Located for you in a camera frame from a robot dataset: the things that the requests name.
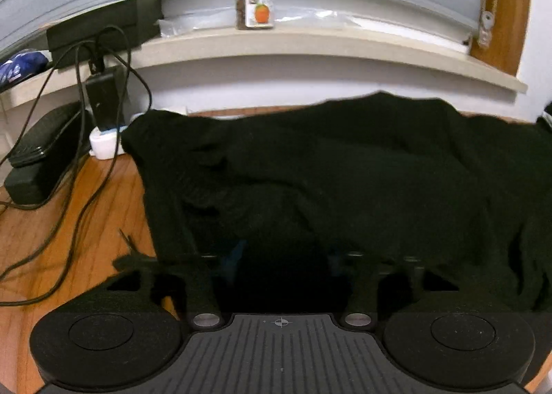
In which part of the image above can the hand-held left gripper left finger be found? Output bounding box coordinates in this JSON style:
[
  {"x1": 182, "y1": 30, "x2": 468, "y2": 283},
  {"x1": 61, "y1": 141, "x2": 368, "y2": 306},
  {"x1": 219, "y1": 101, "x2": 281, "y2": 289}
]
[{"x1": 103, "y1": 241, "x2": 247, "y2": 331}]

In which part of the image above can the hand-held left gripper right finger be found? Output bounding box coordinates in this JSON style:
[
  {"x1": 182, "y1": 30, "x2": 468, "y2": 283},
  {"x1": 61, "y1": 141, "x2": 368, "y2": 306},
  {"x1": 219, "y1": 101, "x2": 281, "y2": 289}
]
[{"x1": 330, "y1": 249, "x2": 459, "y2": 330}]

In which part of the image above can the black knit sweater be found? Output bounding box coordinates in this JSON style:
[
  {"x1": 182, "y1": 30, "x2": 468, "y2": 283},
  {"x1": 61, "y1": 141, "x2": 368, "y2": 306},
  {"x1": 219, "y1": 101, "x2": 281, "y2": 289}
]
[{"x1": 121, "y1": 92, "x2": 552, "y2": 313}]

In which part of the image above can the white power strip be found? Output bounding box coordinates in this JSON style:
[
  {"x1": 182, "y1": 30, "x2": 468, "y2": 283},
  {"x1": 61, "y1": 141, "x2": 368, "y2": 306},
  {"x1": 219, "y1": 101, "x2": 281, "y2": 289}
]
[{"x1": 88, "y1": 113, "x2": 143, "y2": 160}]

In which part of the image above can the black power adapter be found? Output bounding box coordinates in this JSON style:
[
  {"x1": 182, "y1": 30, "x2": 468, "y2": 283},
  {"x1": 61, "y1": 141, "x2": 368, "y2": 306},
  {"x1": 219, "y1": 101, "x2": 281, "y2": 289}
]
[{"x1": 84, "y1": 65, "x2": 130, "y2": 131}]

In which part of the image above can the black flat box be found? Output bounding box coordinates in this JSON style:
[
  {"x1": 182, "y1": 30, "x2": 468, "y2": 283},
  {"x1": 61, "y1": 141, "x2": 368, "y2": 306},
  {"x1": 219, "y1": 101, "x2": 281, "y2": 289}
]
[{"x1": 4, "y1": 135, "x2": 93, "y2": 209}]

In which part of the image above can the black textured case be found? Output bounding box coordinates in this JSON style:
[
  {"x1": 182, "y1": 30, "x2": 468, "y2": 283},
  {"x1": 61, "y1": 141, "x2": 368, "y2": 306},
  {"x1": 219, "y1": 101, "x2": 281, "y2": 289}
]
[{"x1": 9, "y1": 103, "x2": 93, "y2": 168}]

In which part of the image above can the beige window sill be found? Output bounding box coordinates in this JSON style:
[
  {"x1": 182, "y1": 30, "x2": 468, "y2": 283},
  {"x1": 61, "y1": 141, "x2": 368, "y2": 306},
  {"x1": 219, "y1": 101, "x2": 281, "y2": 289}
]
[{"x1": 0, "y1": 27, "x2": 529, "y2": 110}]

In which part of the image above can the clear plastic bag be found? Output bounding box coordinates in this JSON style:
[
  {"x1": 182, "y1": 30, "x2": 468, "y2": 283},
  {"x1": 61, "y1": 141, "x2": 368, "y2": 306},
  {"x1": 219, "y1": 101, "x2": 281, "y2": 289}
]
[{"x1": 157, "y1": 3, "x2": 471, "y2": 49}]

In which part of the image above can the blue white cloth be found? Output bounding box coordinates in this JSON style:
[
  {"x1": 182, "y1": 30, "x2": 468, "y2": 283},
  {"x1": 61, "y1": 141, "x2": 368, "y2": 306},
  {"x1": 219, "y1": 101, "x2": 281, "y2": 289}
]
[{"x1": 0, "y1": 52, "x2": 50, "y2": 90}]

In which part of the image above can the black cable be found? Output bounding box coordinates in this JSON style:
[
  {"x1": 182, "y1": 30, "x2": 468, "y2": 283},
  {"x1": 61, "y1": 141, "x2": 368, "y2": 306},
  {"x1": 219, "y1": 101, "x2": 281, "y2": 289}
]
[{"x1": 0, "y1": 25, "x2": 154, "y2": 307}]

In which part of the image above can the wooden window frame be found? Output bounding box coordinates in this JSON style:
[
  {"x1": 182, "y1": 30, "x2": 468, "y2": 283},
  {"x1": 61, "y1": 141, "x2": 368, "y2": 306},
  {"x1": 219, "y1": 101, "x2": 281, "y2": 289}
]
[{"x1": 469, "y1": 0, "x2": 533, "y2": 77}]

